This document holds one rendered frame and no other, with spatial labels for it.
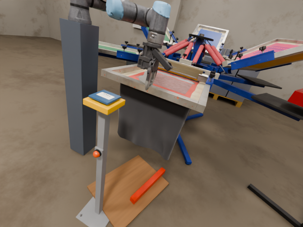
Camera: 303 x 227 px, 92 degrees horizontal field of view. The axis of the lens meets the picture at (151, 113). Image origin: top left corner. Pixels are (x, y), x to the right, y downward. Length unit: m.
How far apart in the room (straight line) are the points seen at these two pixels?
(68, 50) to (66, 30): 0.13
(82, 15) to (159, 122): 0.87
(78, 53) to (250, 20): 4.83
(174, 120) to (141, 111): 0.21
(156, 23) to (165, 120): 0.50
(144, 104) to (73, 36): 0.68
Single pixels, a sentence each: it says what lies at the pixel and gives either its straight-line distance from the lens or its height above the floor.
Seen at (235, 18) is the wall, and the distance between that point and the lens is 5.39.
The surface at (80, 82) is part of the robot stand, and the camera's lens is 1.28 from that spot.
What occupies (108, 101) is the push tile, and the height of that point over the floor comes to 0.97.
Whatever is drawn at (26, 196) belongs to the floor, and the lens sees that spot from 1.57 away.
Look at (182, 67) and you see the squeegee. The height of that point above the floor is 1.05.
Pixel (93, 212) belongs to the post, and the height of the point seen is 0.01.
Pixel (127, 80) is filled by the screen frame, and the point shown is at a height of 1.00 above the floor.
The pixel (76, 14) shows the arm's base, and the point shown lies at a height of 1.24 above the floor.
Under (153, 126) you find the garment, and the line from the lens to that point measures 0.93.
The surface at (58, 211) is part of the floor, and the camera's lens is 1.44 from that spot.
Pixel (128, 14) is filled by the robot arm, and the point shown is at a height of 1.29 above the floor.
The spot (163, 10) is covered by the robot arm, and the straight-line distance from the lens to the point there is 0.70.
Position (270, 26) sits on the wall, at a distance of 5.49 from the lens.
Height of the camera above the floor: 1.25
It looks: 29 degrees down
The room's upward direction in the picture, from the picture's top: 14 degrees clockwise
